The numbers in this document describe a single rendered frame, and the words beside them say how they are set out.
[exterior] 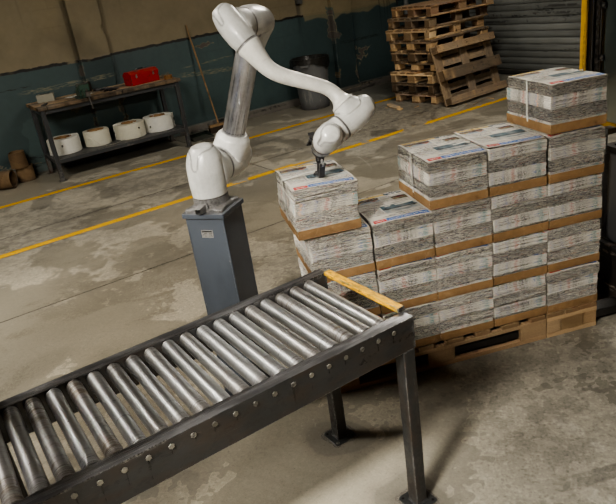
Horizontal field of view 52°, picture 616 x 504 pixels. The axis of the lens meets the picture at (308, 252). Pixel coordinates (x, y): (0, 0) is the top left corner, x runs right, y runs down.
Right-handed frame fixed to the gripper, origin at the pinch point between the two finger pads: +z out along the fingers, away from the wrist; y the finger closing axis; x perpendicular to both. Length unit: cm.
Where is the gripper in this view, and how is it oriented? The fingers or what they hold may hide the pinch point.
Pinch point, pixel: (313, 158)
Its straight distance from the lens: 281.0
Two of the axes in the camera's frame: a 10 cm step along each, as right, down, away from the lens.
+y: 2.3, 9.7, -0.6
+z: -1.5, 0.9, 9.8
